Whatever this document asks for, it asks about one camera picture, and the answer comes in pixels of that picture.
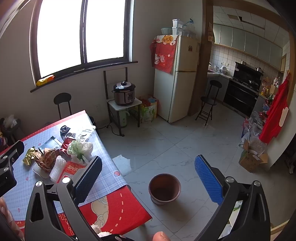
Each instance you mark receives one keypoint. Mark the green carton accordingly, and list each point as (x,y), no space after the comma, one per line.
(135,113)

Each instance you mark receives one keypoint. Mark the grey upper cabinets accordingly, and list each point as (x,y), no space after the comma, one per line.
(245,38)

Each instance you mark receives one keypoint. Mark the clear plastic bag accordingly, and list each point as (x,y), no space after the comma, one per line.
(86,133)

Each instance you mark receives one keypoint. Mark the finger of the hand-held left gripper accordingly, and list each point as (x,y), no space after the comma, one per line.
(13,150)

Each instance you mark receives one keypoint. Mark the brown plastic waste bin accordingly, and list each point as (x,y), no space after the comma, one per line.
(164,190)

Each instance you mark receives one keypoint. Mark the gold foil wrapper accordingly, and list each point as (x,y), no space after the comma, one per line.
(29,157)

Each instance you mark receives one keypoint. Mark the hanging paper calendar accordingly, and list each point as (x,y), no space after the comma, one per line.
(211,32)

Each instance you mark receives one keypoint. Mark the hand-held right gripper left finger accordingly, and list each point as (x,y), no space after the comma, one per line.
(89,178)

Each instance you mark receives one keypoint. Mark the person's left forearm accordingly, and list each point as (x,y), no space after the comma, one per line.
(7,220)

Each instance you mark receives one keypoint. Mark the bundle of clear plastic bags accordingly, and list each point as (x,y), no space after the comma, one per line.
(189,29)

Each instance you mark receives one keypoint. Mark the steel saucepan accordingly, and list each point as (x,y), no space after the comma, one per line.
(259,69)

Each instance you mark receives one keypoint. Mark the white green plastic bag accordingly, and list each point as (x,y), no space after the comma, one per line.
(81,148)

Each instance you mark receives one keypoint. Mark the black folding chair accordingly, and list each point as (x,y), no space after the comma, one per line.
(209,100)

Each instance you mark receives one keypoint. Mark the black trash bin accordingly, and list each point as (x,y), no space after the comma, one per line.
(92,121)

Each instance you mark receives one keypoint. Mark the pile of plastic bags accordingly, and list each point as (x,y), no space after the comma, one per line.
(254,132)

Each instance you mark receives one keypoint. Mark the black integrated stove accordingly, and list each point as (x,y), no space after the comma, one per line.
(240,97)

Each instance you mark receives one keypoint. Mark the wooden door frame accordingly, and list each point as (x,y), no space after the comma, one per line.
(203,69)

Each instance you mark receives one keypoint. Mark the dark framed window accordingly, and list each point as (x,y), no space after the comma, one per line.
(60,34)

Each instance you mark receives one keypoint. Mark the red printed cloth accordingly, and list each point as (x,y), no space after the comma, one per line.
(163,55)

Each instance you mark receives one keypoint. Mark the white-top side table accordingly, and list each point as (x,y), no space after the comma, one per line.
(124,107)

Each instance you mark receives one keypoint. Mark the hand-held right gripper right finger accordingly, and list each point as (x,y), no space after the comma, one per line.
(208,180)

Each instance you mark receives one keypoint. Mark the black round-back chair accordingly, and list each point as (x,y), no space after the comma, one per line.
(62,99)

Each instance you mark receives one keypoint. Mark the blue carton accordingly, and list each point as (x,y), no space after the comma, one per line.
(52,141)

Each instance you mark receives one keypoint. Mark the red hanging garment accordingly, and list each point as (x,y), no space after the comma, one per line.
(275,111)

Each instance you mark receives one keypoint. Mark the cream refrigerator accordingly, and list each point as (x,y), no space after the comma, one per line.
(182,88)

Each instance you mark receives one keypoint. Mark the yellow snack bag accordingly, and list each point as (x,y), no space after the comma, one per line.
(45,80)

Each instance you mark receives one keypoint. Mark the person's right hand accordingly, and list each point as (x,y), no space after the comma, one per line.
(161,236)

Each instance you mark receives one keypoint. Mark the black metal frame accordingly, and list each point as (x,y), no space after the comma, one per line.
(105,83)

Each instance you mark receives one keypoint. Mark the plaid tablecloth with red border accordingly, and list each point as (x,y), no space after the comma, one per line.
(108,185)

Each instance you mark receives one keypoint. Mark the white ridged plastic tray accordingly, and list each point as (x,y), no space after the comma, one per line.
(57,167)

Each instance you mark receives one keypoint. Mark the blue crushed can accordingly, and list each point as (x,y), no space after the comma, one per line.
(63,128)

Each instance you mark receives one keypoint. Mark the green white shopping bag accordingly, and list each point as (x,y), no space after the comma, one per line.
(149,111)

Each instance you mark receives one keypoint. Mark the white paper napkin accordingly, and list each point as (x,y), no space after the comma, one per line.
(38,172)

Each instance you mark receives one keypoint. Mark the red packet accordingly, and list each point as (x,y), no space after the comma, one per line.
(72,168)

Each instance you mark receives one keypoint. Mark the electric pressure cooker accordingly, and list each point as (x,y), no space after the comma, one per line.
(123,95)

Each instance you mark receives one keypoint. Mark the red crushed can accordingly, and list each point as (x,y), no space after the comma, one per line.
(67,143)

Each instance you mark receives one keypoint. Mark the black wok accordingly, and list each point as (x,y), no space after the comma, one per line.
(252,81)

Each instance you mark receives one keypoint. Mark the pile of snack packets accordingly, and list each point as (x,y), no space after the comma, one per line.
(268,89)

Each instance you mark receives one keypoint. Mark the cardboard box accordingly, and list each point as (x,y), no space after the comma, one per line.
(252,160)

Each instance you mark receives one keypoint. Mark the grey kitchen counter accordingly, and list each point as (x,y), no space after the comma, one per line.
(220,85)

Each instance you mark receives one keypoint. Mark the clear plastic storage box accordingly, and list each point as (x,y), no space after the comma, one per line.
(177,23)
(177,31)

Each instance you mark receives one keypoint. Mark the green thermos kettle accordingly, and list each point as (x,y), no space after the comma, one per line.
(124,119)

